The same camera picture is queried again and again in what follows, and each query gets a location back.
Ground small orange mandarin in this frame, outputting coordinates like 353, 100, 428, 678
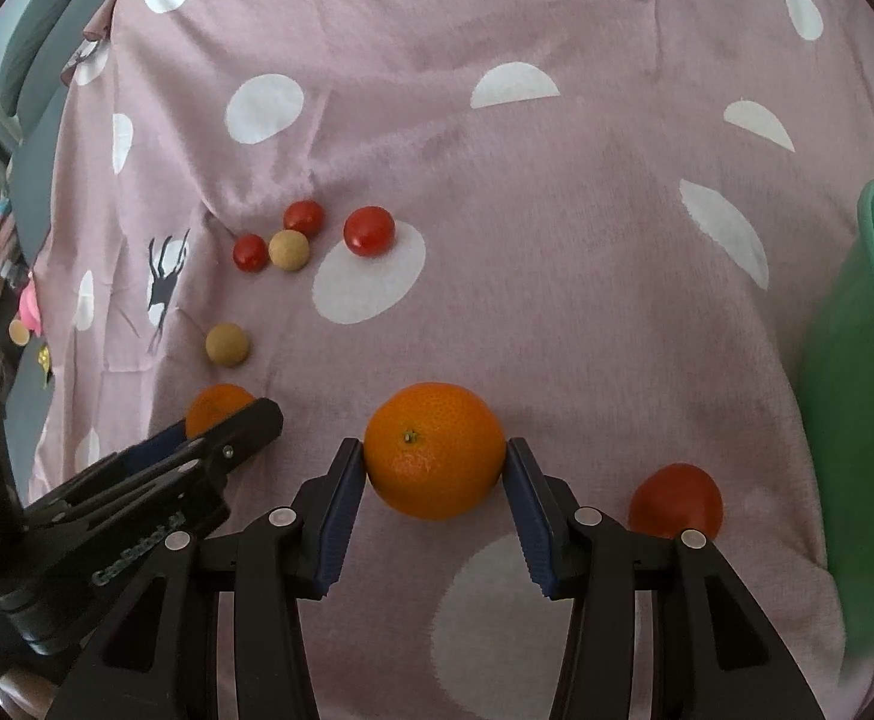
185, 383, 258, 440

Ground pink polka dot blanket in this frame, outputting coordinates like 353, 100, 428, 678
28, 0, 874, 720

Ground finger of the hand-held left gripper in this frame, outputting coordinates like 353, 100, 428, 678
69, 421, 192, 492
24, 397, 286, 541

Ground large red tomato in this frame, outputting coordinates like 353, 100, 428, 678
627, 463, 725, 541

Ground large orange mandarin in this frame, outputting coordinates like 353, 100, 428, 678
363, 382, 508, 521

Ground red cherry tomato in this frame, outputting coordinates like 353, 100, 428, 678
284, 199, 326, 236
233, 234, 270, 272
343, 205, 397, 258

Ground pink toy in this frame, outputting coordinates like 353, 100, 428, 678
8, 277, 44, 346

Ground green plastic bowl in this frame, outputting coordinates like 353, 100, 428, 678
795, 178, 874, 667

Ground tan longan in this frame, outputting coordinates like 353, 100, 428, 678
206, 323, 250, 368
268, 229, 310, 272

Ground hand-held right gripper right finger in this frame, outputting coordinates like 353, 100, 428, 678
503, 437, 828, 720

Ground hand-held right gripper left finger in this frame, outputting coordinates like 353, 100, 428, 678
54, 437, 367, 720

